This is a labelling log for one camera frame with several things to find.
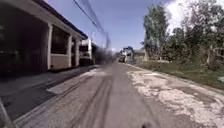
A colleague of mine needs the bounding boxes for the grey asphalt road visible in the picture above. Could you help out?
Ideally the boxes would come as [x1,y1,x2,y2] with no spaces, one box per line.
[12,61,224,128]

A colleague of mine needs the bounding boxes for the vehicle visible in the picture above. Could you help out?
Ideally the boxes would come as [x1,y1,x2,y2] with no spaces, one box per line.
[118,54,127,64]

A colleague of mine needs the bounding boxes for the pole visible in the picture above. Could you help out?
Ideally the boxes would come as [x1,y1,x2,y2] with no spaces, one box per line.
[105,31,112,51]

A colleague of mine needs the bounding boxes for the tall green trees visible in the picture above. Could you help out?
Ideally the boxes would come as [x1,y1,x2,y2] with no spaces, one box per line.
[141,0,224,73]

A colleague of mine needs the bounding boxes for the white building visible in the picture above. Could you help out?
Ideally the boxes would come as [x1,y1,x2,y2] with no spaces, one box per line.
[79,38,94,66]

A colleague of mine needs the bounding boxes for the grass verge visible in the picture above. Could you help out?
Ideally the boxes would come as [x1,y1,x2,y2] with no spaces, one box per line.
[128,59,224,90]

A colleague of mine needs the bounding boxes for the small building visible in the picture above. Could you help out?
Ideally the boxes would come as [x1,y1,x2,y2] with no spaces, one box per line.
[121,46,150,64]

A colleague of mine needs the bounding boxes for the concrete pavement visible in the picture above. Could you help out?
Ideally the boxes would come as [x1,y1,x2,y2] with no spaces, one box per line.
[0,64,100,122]

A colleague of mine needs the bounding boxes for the overhead wires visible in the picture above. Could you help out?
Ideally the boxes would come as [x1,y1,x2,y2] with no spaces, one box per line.
[72,0,110,38]

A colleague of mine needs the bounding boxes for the building with pale pillars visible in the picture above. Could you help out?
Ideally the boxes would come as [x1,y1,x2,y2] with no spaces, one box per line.
[0,0,89,78]

